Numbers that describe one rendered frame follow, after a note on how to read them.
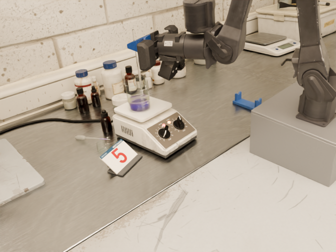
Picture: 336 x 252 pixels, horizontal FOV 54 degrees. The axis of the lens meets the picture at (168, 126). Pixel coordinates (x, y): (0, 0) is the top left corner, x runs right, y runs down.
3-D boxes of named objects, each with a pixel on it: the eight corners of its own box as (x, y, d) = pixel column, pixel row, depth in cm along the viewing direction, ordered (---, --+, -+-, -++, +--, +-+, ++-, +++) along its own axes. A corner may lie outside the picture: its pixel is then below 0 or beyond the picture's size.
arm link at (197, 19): (241, 49, 75) (240, -6, 68) (230, 63, 69) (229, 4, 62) (194, 48, 79) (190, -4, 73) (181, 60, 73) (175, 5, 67)
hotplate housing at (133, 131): (198, 138, 89) (197, 112, 86) (165, 160, 81) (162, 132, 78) (142, 117, 103) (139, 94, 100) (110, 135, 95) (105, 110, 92)
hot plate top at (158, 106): (174, 106, 90) (173, 103, 90) (142, 123, 83) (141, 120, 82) (144, 96, 98) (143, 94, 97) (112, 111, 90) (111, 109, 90)
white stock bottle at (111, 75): (102, 99, 119) (95, 65, 113) (109, 92, 125) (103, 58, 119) (121, 100, 117) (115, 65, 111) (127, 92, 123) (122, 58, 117)
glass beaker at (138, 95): (142, 102, 93) (138, 74, 89) (156, 108, 89) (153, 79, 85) (121, 111, 89) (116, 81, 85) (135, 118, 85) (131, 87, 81)
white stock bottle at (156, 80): (166, 80, 131) (164, 59, 126) (161, 85, 127) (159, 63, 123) (155, 80, 132) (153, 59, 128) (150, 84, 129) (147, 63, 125)
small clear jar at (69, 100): (62, 107, 116) (59, 93, 114) (75, 103, 118) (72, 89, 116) (66, 111, 113) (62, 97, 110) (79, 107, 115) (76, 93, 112)
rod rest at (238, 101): (264, 109, 102) (264, 98, 100) (256, 112, 100) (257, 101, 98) (239, 100, 109) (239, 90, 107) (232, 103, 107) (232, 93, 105)
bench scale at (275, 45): (277, 58, 144) (277, 47, 142) (234, 48, 163) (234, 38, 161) (303, 48, 153) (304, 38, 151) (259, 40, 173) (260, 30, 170)
